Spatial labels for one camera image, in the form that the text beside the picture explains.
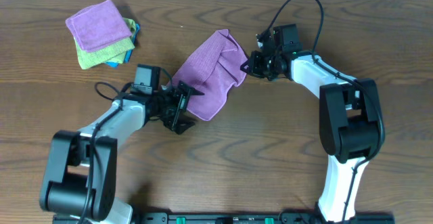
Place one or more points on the folded purple cloth on stack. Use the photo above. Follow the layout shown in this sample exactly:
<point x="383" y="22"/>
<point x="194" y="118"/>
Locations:
<point x="98" y="26"/>

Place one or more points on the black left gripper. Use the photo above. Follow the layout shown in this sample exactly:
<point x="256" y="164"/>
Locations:
<point x="183" y="99"/>

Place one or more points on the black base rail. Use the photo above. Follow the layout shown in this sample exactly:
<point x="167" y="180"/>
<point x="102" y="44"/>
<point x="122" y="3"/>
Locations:
<point x="283" y="218"/>

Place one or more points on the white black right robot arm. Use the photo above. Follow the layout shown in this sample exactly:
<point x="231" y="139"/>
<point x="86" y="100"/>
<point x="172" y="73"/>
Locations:
<point x="351" y="127"/>

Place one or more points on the folded green cloth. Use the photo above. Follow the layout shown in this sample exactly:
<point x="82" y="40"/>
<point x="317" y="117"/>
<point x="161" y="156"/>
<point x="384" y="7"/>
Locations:
<point x="88" y="60"/>

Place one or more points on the purple microfiber cloth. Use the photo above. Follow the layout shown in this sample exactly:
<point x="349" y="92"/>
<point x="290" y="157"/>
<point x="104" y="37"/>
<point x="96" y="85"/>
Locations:
<point x="213" y="69"/>

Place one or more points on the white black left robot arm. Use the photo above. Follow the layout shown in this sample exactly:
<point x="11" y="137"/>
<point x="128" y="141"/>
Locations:
<point x="80" y="176"/>

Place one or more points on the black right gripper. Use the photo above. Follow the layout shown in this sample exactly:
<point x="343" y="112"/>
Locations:
<point x="253" y="68"/>

